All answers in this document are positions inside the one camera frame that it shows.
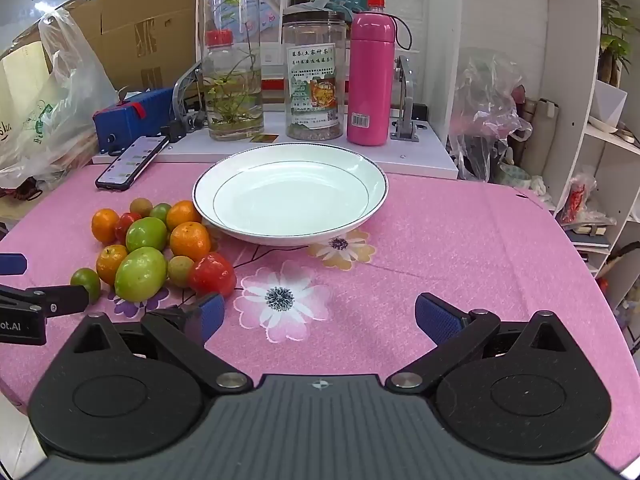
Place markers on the white wall socket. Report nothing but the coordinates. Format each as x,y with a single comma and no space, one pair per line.
272,55

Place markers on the small green jujube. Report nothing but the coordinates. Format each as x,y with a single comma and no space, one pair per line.
86,282

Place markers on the brown longan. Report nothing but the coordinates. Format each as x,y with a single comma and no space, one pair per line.
141,206
180,271

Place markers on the green tomato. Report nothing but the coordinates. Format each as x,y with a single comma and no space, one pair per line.
146,234

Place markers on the grey metal bracket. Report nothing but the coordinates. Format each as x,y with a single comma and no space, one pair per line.
182,85
407,120

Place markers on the orange mandarin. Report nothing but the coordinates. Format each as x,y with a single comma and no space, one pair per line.
183,215
190,241
105,225
111,263

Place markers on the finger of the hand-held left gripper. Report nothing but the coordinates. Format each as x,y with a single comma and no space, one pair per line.
12,263
60,300

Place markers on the large green mango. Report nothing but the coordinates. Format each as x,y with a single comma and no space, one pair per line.
141,274

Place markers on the pink thermos bottle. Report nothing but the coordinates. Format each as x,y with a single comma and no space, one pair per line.
370,75

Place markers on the white translucent plastic bag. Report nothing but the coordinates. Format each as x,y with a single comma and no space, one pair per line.
65,75

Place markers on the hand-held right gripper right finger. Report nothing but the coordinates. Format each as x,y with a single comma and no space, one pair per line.
440,317

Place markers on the green potted plant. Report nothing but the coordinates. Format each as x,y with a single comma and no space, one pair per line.
612,25

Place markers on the white ceramic plate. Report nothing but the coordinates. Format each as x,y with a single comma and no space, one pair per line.
290,195

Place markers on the black smartphone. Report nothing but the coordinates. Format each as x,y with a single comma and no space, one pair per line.
132,162

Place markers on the black power plug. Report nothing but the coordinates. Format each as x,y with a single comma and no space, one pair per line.
175,131

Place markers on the brown cardboard box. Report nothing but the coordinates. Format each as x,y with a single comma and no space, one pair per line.
140,10

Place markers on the small gold card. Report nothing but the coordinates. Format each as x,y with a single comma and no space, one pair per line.
263,138

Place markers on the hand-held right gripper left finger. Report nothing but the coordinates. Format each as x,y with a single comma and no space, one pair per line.
207,317

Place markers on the clear bottle with red cap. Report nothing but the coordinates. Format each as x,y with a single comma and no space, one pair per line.
376,4
220,37

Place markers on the clear plastic tea jar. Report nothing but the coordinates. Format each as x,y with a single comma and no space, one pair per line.
312,35

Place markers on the white shelf unit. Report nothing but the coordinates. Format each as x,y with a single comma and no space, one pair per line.
575,60

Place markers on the red snack packet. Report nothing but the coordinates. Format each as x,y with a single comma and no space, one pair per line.
575,200

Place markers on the clear crumpled plastic bag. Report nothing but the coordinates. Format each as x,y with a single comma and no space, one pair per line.
485,105

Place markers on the blue power box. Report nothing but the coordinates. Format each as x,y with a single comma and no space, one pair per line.
135,115

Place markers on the pink floral tablecloth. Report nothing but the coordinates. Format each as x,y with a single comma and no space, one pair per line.
450,240

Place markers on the red tomato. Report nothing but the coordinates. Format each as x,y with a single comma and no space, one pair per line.
212,274
125,227

